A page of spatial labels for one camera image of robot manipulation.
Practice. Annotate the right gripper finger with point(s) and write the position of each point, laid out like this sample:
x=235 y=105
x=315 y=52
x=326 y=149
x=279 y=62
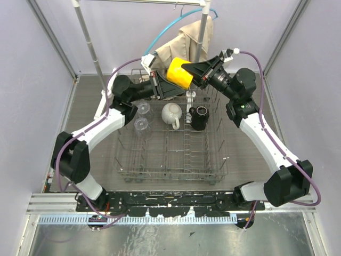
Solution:
x=201 y=80
x=201 y=68

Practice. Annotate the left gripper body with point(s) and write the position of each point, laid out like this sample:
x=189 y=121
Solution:
x=154 y=85

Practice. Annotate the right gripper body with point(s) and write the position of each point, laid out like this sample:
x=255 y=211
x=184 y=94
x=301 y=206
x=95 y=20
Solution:
x=219 y=80

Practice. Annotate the yellow plastic cup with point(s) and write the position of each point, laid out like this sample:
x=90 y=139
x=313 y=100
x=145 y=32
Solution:
x=177 y=75

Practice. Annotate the clear plastic cup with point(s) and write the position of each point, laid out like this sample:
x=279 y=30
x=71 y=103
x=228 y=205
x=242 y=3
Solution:
x=143 y=128
x=145 y=111

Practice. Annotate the cream speckled ceramic mug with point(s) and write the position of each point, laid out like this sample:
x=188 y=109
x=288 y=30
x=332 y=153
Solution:
x=171 y=115

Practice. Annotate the black mug cream inside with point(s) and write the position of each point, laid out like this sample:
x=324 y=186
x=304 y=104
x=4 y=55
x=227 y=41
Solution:
x=199 y=117

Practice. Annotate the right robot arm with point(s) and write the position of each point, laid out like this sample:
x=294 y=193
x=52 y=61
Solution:
x=290 y=179

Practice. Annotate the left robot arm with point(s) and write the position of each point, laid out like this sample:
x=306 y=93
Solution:
x=71 y=154

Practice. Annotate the white metal clothes rack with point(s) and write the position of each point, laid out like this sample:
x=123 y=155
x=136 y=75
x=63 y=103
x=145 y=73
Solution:
x=119 y=32

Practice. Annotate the beige cloth garment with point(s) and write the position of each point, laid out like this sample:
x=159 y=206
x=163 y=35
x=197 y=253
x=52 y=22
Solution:
x=184 y=46

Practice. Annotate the teal clothes hanger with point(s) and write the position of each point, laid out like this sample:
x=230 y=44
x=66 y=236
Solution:
x=170 y=25

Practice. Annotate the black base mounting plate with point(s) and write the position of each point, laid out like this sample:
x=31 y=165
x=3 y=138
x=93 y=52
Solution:
x=171 y=203

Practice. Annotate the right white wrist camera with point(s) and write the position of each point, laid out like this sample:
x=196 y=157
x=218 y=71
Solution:
x=229 y=53

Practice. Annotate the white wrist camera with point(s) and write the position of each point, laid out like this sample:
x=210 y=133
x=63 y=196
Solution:
x=229 y=53
x=148 y=62

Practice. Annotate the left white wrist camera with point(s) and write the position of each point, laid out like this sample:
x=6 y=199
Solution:
x=148 y=62

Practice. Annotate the grey wire dish rack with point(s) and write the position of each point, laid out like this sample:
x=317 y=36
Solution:
x=183 y=154

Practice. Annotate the white slotted cable duct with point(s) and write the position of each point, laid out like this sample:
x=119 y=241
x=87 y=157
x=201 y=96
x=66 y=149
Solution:
x=88 y=219

